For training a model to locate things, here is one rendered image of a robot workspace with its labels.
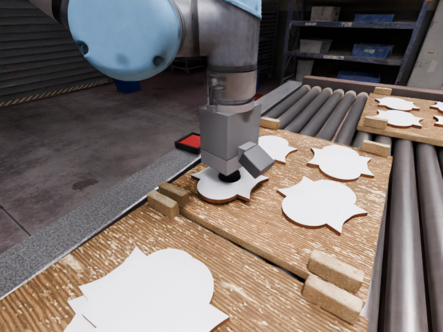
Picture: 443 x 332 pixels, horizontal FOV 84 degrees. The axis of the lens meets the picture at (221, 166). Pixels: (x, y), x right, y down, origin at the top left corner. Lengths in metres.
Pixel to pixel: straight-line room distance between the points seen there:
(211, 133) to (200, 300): 0.23
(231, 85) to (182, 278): 0.26
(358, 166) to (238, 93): 0.33
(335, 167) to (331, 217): 0.16
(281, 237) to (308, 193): 0.12
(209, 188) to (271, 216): 0.12
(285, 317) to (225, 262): 0.09
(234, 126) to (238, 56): 0.10
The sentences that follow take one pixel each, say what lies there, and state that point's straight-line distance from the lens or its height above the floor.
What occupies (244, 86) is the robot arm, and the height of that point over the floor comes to 1.13.
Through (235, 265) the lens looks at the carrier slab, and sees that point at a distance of 0.35.
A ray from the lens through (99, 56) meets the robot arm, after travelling 0.22.
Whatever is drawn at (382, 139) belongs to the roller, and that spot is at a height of 0.92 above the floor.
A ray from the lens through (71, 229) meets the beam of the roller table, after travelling 0.48.
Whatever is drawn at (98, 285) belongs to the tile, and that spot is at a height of 0.95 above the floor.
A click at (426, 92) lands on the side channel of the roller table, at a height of 0.95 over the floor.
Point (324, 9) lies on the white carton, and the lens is 4.83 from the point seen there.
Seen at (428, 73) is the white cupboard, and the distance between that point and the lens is 4.73.
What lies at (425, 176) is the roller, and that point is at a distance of 0.70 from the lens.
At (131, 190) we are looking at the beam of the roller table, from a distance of 0.53.
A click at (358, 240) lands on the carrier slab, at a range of 0.42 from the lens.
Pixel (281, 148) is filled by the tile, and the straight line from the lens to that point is 0.60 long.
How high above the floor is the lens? 1.22
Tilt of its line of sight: 32 degrees down
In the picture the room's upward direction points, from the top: straight up
